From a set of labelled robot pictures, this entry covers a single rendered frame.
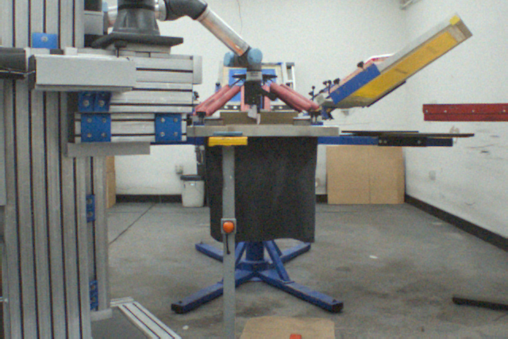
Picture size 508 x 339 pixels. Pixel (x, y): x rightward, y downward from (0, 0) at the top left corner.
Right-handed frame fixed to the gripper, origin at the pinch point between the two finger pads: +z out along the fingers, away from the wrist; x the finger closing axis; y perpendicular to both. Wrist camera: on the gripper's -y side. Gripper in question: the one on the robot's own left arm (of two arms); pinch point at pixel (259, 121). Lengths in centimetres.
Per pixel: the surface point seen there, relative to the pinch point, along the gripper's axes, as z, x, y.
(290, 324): 99, 11, -14
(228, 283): 55, 80, 13
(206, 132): 3, 61, 21
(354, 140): 11, -48, -57
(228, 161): 13, 80, 13
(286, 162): 16, 51, -9
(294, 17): -131, -413, -57
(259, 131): 3, 61, 1
